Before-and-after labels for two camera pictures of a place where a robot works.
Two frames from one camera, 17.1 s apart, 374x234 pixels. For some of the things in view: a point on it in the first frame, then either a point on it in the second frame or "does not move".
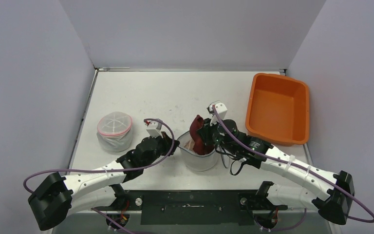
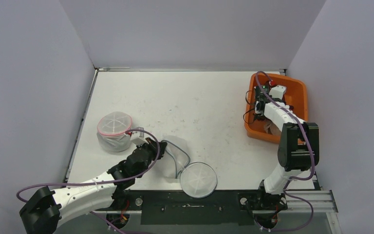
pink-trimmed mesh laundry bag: (114, 131) does not move
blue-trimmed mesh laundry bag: (195, 162) to (197, 179)
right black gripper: (206, 133) to (261, 93)
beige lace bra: (189, 145) to (269, 126)
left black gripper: (167, 142) does not move
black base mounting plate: (196, 207) does not move
